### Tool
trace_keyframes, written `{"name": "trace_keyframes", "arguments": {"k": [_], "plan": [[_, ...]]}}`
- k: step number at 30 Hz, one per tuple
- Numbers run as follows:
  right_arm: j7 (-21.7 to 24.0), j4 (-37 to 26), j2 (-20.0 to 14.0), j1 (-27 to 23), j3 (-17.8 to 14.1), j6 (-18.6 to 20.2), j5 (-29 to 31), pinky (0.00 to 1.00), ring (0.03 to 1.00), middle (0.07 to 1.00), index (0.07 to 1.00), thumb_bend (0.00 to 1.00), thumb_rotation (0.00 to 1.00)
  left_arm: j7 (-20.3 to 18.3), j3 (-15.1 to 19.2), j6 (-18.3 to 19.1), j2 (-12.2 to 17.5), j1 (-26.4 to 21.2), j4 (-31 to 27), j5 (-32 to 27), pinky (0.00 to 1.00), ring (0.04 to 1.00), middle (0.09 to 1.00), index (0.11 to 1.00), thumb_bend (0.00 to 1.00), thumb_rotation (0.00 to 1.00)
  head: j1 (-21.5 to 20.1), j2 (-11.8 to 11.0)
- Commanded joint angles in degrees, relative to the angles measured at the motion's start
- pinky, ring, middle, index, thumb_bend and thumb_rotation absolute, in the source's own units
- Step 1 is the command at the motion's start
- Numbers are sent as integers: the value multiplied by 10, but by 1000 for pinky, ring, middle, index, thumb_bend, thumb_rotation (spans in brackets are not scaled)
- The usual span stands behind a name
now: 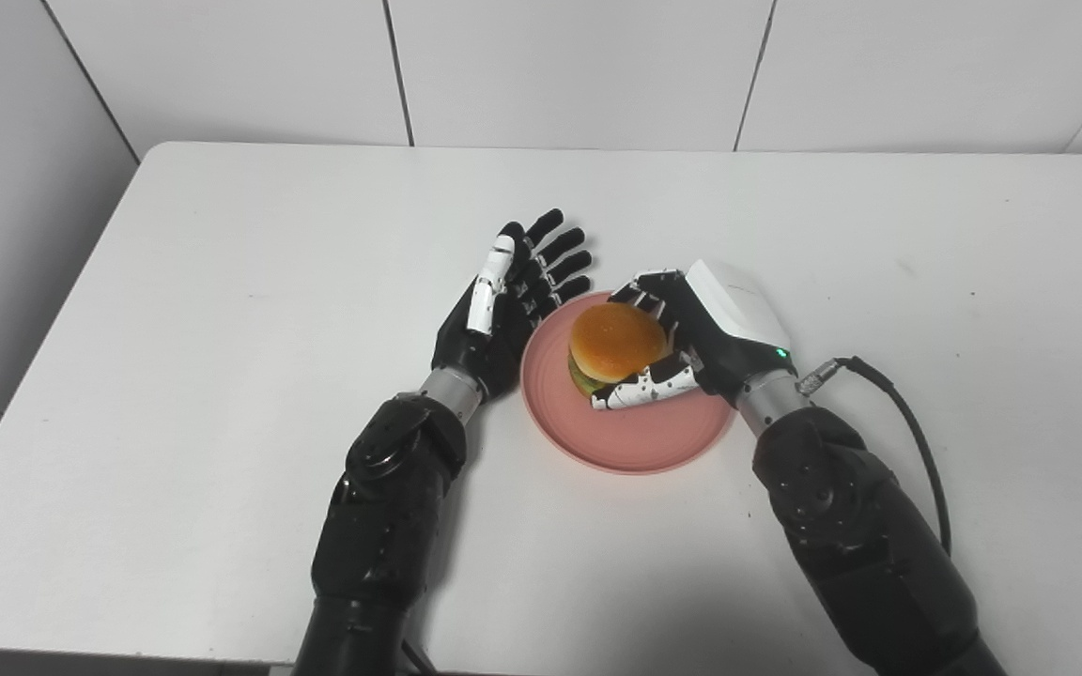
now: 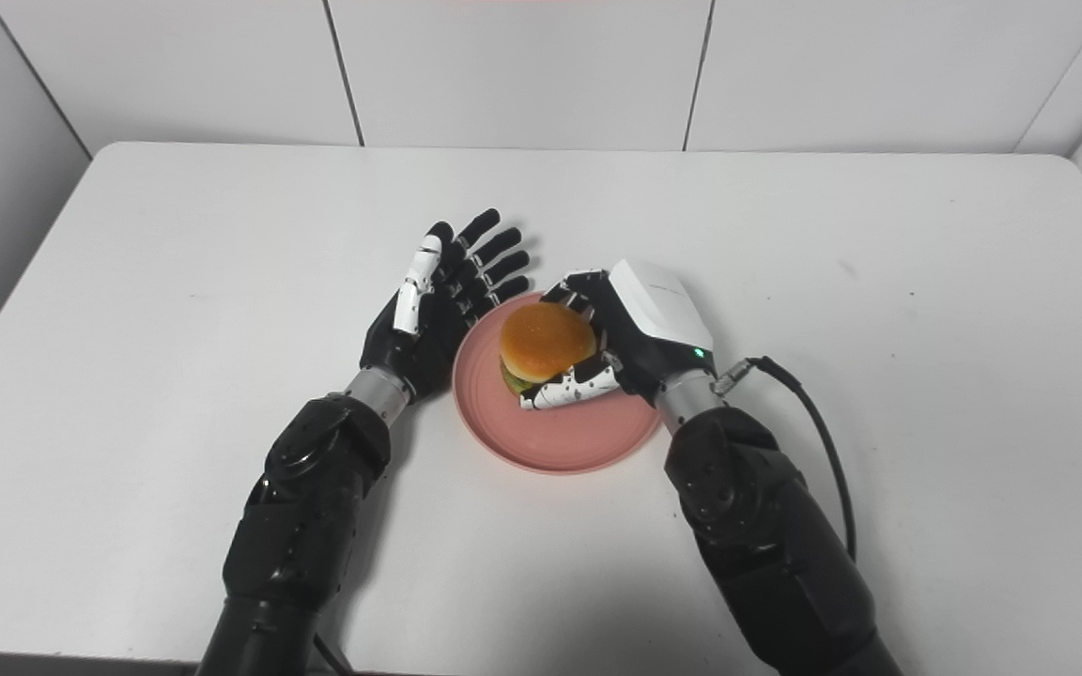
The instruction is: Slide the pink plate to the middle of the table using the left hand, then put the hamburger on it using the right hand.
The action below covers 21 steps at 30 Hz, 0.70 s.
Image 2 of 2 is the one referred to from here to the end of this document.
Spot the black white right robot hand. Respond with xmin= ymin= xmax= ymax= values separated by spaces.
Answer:
xmin=519 ymin=259 xmax=717 ymax=412

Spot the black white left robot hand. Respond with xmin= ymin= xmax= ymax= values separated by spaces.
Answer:
xmin=359 ymin=208 xmax=532 ymax=405

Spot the toy hamburger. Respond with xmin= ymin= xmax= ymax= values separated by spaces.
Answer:
xmin=500 ymin=301 xmax=598 ymax=395

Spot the pink round plate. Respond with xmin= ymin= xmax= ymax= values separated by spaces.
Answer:
xmin=452 ymin=291 xmax=662 ymax=475

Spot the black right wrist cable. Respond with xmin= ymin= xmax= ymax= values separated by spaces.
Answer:
xmin=712 ymin=356 xmax=858 ymax=564

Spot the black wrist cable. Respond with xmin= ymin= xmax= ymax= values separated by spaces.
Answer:
xmin=712 ymin=356 xmax=858 ymax=564
xmin=314 ymin=634 xmax=356 ymax=676

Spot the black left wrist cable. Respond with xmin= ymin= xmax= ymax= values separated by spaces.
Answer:
xmin=314 ymin=634 xmax=356 ymax=676

